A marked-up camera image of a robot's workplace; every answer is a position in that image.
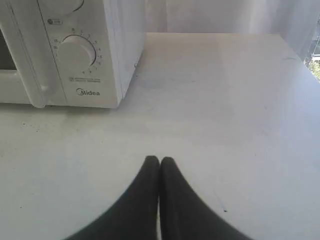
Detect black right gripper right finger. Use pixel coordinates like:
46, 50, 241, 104
159, 157, 250, 240

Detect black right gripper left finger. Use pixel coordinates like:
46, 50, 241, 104
68, 155, 160, 240

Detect white Midea microwave body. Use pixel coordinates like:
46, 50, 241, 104
38, 0, 146, 109

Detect white lower timer knob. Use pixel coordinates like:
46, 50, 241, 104
57, 35, 96, 73

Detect white curtain backdrop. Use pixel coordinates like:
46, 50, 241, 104
145, 0, 320, 59

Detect white upper power knob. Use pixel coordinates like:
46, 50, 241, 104
40, 0, 84, 15

